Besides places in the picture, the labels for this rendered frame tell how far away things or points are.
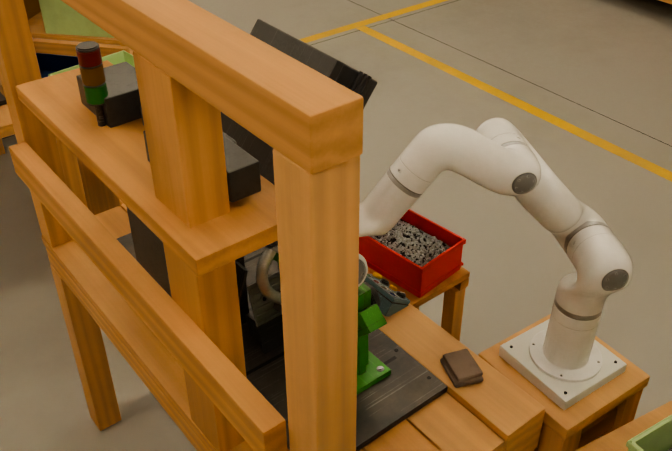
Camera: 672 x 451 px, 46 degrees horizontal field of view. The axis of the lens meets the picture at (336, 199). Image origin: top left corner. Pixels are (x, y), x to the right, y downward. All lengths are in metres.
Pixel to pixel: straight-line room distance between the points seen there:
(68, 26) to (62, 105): 2.65
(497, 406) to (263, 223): 0.84
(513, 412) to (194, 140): 1.07
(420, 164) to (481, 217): 2.60
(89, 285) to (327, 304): 1.37
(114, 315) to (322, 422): 1.09
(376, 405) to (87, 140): 0.93
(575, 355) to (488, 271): 1.76
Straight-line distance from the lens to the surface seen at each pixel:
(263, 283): 2.00
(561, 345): 2.13
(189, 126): 1.40
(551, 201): 1.79
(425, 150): 1.63
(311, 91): 1.07
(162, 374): 2.16
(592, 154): 4.92
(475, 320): 3.59
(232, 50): 1.20
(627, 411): 2.34
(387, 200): 1.67
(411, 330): 2.20
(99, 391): 3.12
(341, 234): 1.15
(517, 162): 1.63
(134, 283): 1.82
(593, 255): 1.91
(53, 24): 4.69
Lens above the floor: 2.41
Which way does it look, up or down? 34 degrees down
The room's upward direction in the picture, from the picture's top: straight up
